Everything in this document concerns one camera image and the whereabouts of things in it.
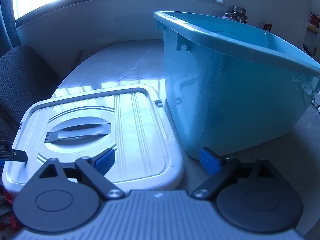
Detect white storage bin lid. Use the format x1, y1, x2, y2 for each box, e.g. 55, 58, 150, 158
2, 84, 185, 195

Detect grey knit covered chair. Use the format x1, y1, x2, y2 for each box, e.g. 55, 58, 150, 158
0, 194, 12, 222
0, 45, 63, 143

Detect steel thermos flask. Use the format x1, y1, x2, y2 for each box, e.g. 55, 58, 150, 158
232, 6, 248, 24

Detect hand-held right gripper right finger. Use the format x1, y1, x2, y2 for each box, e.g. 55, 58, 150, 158
191, 147, 284, 200

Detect blue plastic storage bin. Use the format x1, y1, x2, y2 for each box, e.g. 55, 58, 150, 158
153, 10, 320, 161

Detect blue curtain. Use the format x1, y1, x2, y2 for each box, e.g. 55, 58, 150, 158
0, 0, 21, 53

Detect red shelf decoration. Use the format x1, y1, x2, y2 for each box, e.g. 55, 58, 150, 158
309, 11, 320, 27

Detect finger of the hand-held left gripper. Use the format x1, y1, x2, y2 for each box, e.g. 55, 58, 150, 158
11, 149, 29, 163

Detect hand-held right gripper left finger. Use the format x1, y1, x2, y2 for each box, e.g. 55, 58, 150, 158
32, 147, 126, 201

